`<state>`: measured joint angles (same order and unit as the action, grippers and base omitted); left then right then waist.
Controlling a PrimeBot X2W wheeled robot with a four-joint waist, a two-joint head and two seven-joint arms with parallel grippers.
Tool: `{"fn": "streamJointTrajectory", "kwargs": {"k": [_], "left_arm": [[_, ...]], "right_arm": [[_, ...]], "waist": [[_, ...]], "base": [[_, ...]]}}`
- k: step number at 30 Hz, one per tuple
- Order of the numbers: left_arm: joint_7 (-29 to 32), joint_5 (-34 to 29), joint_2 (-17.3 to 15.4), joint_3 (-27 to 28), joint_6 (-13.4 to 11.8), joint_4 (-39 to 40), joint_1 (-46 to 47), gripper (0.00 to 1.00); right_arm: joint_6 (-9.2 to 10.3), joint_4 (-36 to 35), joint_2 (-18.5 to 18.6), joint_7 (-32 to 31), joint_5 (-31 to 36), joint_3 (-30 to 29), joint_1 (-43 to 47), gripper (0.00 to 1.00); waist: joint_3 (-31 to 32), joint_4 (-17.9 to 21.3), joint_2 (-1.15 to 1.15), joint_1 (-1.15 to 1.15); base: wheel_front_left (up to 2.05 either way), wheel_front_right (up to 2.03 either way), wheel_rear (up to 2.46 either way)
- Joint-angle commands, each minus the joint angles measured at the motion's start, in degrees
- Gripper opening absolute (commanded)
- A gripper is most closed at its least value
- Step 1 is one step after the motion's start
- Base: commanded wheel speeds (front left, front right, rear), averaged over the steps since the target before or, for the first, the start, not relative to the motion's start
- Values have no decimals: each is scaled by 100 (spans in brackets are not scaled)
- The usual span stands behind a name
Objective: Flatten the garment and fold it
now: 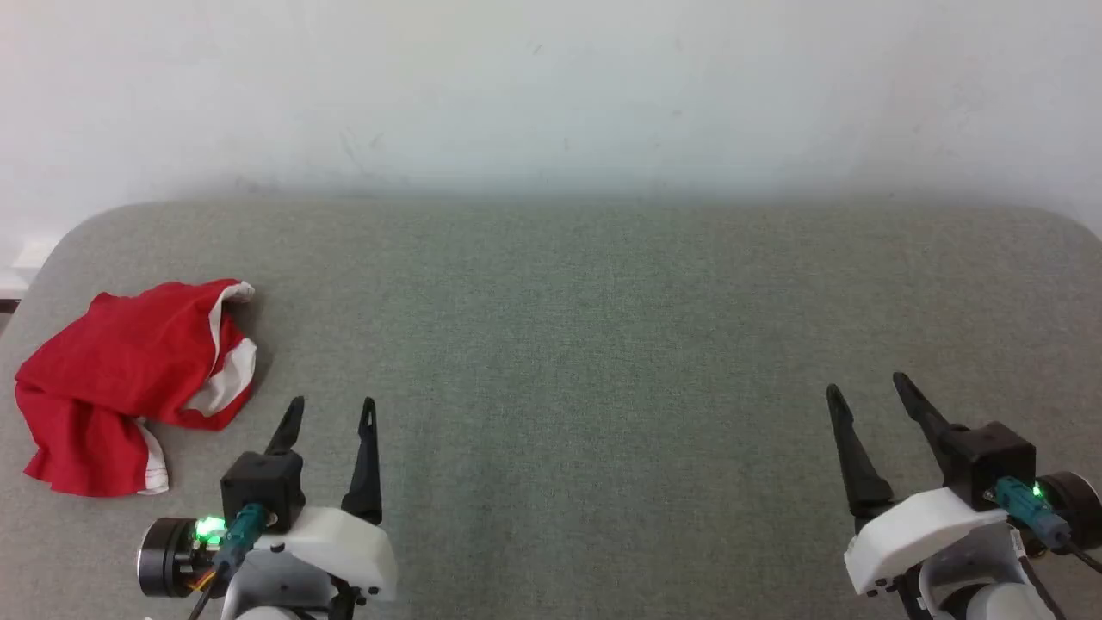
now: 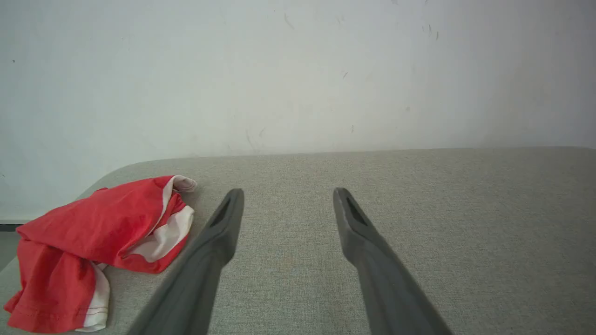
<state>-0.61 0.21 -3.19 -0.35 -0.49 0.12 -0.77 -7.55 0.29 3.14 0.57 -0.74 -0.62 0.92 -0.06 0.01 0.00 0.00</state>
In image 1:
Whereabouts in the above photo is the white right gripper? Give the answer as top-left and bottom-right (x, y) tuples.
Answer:
(826, 371), (1010, 598)

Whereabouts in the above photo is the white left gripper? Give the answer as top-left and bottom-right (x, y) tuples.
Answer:
(263, 395), (399, 604)

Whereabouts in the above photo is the red basketball shorts white trim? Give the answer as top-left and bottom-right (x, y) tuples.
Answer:
(15, 278), (259, 498)

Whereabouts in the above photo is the grey-green fabric sofa seat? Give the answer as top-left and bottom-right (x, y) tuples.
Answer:
(0, 198), (1102, 620)

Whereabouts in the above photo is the right arm cable teal plug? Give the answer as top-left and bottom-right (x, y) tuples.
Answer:
(993, 477), (1102, 574)

